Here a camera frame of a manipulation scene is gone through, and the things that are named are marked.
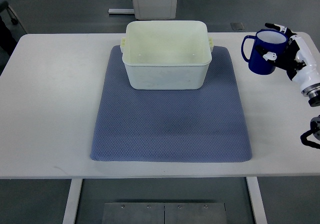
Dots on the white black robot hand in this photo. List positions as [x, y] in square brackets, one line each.
[297, 60]

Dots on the blue mug white inside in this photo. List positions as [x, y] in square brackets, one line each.
[267, 46]

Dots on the cream plastic storage box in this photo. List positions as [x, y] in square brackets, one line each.
[166, 54]

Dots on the small grey floor hatch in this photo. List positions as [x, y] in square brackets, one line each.
[237, 26]

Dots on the blue textured cloth mat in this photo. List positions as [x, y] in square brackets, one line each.
[206, 125]

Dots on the white right table leg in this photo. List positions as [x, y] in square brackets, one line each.
[256, 200]

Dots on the white table leg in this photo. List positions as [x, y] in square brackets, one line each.
[256, 200]
[72, 203]

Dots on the grey metal floor plate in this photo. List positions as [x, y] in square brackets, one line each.
[164, 213]

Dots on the white left table leg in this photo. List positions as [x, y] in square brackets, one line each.
[72, 203]

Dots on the office chair at left edge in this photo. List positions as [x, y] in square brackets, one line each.
[8, 43]

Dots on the white pedestal base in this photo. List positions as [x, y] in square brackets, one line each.
[148, 9]

